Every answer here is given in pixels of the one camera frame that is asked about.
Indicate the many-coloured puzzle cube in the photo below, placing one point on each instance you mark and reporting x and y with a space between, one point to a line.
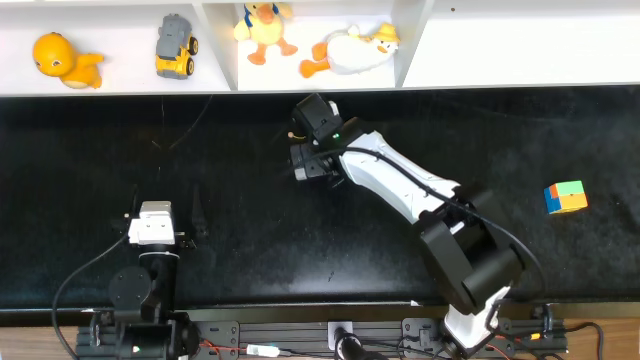
566 197

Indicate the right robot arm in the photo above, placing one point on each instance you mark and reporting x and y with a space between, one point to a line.
395 177

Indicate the mounting rail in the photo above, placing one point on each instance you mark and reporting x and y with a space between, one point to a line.
300 337

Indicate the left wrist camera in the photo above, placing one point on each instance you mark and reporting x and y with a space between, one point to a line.
152 225

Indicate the yellow plush duck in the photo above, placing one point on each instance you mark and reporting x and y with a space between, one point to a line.
267 32

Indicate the white shelf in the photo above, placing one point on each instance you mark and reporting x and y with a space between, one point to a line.
500 50

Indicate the white plush duck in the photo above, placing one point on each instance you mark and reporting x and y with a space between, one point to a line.
352 52

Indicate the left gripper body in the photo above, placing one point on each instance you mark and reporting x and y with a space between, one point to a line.
185 241

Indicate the grey and yellow toy truck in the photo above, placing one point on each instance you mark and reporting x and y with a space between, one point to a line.
172 47

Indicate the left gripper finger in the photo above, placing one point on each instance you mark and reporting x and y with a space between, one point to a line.
199 215
133 205

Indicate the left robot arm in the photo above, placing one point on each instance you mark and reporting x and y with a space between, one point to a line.
150 290

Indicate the yellow rubber duck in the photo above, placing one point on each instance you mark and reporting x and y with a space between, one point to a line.
60 57

